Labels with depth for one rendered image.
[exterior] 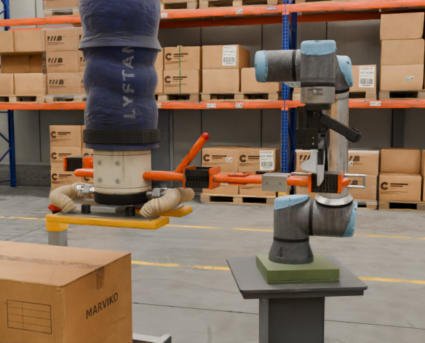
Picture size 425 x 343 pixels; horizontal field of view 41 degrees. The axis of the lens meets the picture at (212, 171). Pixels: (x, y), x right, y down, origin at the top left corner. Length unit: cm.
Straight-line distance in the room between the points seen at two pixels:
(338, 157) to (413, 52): 654
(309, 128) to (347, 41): 855
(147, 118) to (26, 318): 66
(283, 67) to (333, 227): 92
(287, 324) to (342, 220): 48
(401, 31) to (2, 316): 763
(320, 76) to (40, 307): 99
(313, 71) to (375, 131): 850
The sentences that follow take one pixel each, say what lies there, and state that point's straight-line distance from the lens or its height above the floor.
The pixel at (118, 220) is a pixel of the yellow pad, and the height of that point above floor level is 113.
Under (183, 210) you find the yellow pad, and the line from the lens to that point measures 173.
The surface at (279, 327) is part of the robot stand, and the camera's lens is 244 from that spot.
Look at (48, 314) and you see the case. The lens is 171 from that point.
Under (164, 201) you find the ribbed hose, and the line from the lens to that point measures 156.
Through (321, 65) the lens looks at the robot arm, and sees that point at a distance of 151.
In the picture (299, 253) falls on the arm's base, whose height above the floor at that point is 84.
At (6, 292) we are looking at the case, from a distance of 178.
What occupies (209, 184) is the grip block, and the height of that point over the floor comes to 122.
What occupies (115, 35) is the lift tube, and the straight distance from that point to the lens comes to 162.
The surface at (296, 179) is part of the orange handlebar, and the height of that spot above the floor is 124.
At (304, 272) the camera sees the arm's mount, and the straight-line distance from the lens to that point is 231.
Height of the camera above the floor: 142
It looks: 6 degrees down
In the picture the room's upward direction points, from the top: straight up
